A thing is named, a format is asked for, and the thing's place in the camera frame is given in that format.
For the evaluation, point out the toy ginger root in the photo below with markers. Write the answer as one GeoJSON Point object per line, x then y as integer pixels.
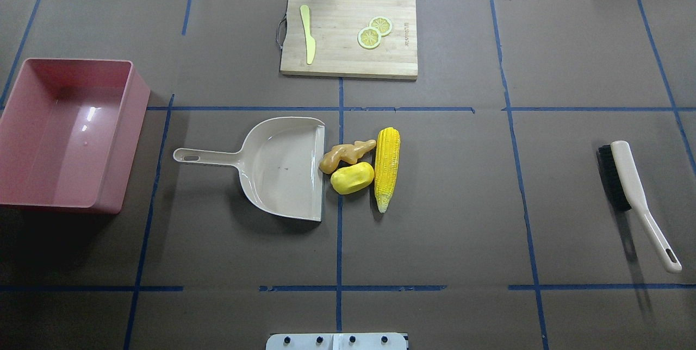
{"type": "Point", "coordinates": [348, 153]}

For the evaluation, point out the yellow toy potato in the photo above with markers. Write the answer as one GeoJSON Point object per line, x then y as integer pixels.
{"type": "Point", "coordinates": [347, 180]}

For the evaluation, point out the yellow toy corn cob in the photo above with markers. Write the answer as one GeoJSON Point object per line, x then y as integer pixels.
{"type": "Point", "coordinates": [387, 158]}

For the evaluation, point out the beige plastic dustpan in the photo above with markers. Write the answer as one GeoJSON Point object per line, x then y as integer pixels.
{"type": "Point", "coordinates": [278, 166]}

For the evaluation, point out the beige brush with black bristles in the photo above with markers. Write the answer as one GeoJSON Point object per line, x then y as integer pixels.
{"type": "Point", "coordinates": [625, 192]}

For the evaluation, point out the pink plastic bin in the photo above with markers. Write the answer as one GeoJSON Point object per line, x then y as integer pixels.
{"type": "Point", "coordinates": [69, 134]}

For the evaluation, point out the yellow plastic toy knife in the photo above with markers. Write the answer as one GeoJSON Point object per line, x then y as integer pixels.
{"type": "Point", "coordinates": [310, 42]}

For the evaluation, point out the front toy lemon slice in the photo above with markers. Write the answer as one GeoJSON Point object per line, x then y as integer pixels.
{"type": "Point", "coordinates": [369, 37]}

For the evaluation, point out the toy lemon slice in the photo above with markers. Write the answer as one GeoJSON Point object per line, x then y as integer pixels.
{"type": "Point", "coordinates": [369, 37]}
{"type": "Point", "coordinates": [382, 24]}

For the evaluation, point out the wooden cutting board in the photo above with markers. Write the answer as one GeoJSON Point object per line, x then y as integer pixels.
{"type": "Point", "coordinates": [335, 26]}

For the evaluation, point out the rear toy lemon slice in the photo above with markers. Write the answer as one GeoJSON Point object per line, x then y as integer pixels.
{"type": "Point", "coordinates": [382, 24]}

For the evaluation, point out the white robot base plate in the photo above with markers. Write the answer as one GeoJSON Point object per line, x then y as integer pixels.
{"type": "Point", "coordinates": [385, 340]}

